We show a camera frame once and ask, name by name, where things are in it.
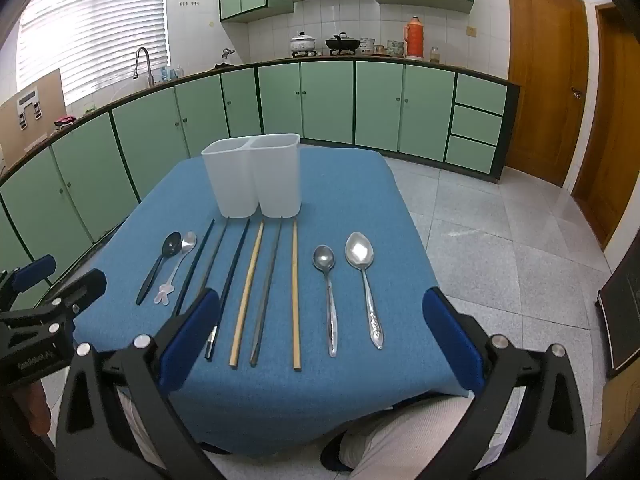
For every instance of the black flat board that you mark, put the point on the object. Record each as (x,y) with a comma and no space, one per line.
(622,320)

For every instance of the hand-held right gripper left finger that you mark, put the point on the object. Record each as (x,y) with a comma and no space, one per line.
(192,340)

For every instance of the glass jar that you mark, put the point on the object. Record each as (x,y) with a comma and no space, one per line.
(434,55)

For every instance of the black plastic spoon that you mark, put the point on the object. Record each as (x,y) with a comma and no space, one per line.
(172,246)

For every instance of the red cloth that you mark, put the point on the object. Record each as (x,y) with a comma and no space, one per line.
(65,121)

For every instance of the white plastic utensil holder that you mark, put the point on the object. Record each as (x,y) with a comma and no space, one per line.
(275,180)

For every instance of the dark blue chopstick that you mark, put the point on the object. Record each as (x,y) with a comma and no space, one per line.
(200,249)
(235,260)

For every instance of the black wok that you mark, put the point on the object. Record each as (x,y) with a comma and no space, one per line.
(342,43)

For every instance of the white window blinds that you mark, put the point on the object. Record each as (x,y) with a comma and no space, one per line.
(100,35)

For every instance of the white mug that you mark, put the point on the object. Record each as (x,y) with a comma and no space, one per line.
(367,46)

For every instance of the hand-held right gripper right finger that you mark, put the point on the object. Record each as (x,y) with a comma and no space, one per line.
(450,340)

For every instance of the steel kitchen faucet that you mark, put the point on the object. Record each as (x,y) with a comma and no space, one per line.
(147,62)

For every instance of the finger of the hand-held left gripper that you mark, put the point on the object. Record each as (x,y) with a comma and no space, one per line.
(35,267)
(82,287)

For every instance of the brown cardboard board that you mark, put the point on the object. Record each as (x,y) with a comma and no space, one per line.
(45,90)

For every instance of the orange thermos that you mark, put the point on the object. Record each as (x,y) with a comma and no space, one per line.
(414,40)

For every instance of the patterned cup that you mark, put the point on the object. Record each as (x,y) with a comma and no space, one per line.
(395,48)

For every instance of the clear plastic spoon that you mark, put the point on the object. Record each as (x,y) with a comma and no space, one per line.
(189,241)

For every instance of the grey metal chopstick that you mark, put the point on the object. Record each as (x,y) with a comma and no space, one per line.
(217,245)
(267,285)

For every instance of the small steel spoon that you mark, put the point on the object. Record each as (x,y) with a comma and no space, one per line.
(323,257)

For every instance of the wooden chopstick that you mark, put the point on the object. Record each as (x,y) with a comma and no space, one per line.
(250,282)
(296,285)

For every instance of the green lower kitchen cabinets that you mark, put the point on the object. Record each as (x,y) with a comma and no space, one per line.
(380,105)

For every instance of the white cooking pot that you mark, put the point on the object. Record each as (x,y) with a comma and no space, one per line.
(303,42)

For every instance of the blue tablecloth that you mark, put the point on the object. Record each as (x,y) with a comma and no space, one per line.
(350,200)

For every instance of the large steel spoon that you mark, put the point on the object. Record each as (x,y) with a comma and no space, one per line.
(359,250)

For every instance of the person's white pants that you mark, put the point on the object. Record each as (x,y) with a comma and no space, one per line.
(400,435)

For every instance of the person's left hand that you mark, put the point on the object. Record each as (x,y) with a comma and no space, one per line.
(35,410)

